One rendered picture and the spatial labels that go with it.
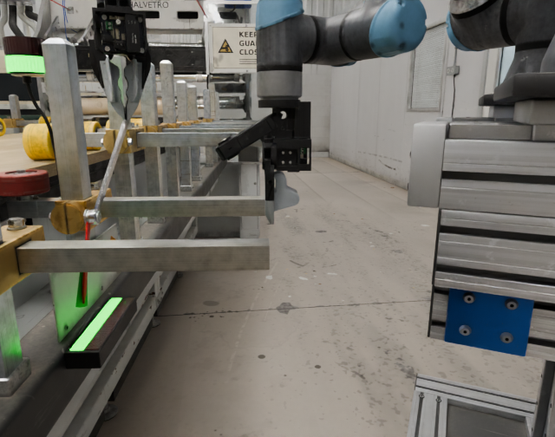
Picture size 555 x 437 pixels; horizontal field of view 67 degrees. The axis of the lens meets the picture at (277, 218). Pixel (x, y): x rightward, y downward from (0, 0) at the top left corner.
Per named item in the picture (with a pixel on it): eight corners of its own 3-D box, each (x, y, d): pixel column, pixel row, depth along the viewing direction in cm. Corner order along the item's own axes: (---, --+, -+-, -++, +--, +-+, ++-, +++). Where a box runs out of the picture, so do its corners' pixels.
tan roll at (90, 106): (244, 114, 325) (244, 98, 322) (244, 114, 313) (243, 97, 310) (55, 114, 320) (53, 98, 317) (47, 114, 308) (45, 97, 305)
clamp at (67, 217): (114, 214, 79) (111, 187, 78) (84, 234, 66) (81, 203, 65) (83, 214, 79) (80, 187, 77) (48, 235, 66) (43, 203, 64)
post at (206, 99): (212, 175, 246) (210, 89, 234) (212, 176, 242) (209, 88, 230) (206, 175, 245) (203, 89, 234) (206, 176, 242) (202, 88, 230)
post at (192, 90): (201, 192, 197) (196, 85, 186) (200, 193, 194) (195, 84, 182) (193, 192, 197) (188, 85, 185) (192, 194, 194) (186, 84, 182)
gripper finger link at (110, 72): (105, 120, 63) (99, 54, 61) (105, 120, 68) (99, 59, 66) (127, 120, 64) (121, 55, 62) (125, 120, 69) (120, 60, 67)
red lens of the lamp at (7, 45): (57, 58, 66) (55, 42, 66) (37, 53, 61) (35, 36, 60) (18, 57, 66) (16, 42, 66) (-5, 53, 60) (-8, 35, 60)
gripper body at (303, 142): (310, 175, 70) (312, 99, 67) (258, 175, 69) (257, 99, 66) (306, 169, 77) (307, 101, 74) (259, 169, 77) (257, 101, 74)
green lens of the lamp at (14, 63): (59, 75, 67) (57, 60, 66) (40, 71, 61) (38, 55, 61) (21, 75, 67) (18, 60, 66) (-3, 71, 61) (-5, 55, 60)
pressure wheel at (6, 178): (63, 228, 78) (55, 166, 75) (42, 241, 70) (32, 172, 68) (20, 229, 78) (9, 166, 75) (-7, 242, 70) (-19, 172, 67)
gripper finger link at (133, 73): (127, 120, 64) (121, 55, 62) (125, 120, 69) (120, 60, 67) (148, 120, 65) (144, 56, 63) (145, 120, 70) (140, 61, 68)
